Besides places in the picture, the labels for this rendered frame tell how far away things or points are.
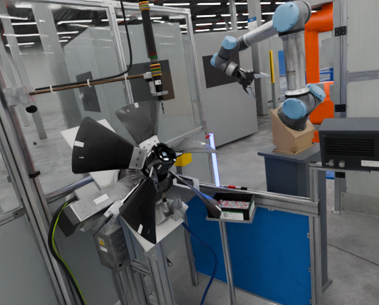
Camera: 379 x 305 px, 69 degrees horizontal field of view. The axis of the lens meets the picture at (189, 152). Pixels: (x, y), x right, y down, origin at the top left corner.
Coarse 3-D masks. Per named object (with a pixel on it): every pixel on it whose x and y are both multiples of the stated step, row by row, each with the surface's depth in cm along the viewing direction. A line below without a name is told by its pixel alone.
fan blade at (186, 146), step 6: (186, 138) 152; (180, 144) 144; (186, 144) 144; (192, 144) 143; (198, 144) 144; (204, 144) 146; (174, 150) 134; (180, 150) 133; (186, 150) 132; (192, 150) 134; (198, 150) 135; (204, 150) 137; (210, 150) 140; (216, 150) 143
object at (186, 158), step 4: (180, 156) 169; (184, 156) 171; (188, 156) 175; (176, 160) 173; (180, 160) 171; (184, 160) 172; (188, 160) 175; (192, 160) 178; (176, 164) 174; (180, 164) 172; (184, 164) 172
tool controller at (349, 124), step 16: (320, 128) 115; (336, 128) 111; (352, 128) 108; (368, 128) 105; (320, 144) 117; (336, 144) 113; (352, 144) 110; (368, 144) 106; (336, 160) 117; (352, 160) 113; (368, 160) 110
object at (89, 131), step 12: (84, 120) 107; (84, 132) 106; (96, 132) 108; (108, 132) 110; (84, 144) 106; (96, 144) 108; (108, 144) 110; (120, 144) 112; (132, 144) 115; (72, 156) 104; (96, 156) 108; (108, 156) 111; (120, 156) 113; (72, 168) 104; (84, 168) 106; (96, 168) 109; (108, 168) 112; (120, 168) 115
